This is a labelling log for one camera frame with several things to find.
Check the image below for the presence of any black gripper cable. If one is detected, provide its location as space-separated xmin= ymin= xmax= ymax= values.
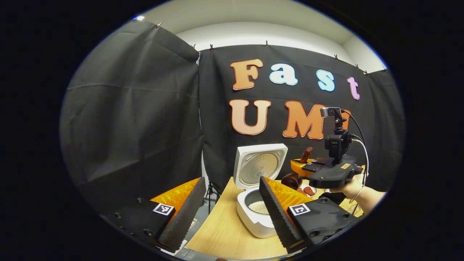
xmin=341 ymin=110 xmax=367 ymax=145

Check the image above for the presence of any white round plate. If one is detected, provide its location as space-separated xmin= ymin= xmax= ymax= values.
xmin=297 ymin=183 xmax=318 ymax=198

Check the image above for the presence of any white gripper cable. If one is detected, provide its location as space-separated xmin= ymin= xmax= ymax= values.
xmin=350 ymin=139 xmax=369 ymax=178

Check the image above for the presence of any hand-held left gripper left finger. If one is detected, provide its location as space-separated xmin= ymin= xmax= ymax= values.
xmin=103 ymin=177 xmax=207 ymax=253

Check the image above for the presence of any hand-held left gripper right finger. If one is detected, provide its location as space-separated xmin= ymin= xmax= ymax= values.
xmin=259 ymin=176 xmax=359 ymax=253

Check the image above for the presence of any black tripod stand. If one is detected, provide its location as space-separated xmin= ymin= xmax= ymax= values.
xmin=205 ymin=181 xmax=221 ymax=214

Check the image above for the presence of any white rice heap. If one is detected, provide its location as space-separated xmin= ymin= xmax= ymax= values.
xmin=247 ymin=200 xmax=269 ymax=214

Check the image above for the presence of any white rice cooker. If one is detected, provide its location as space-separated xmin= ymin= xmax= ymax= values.
xmin=233 ymin=144 xmax=289 ymax=239

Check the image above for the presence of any brown wooden spoon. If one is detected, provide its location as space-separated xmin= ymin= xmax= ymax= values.
xmin=281 ymin=147 xmax=313 ymax=190

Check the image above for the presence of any black backdrop cloth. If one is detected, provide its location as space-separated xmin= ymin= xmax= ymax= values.
xmin=59 ymin=19 xmax=406 ymax=214

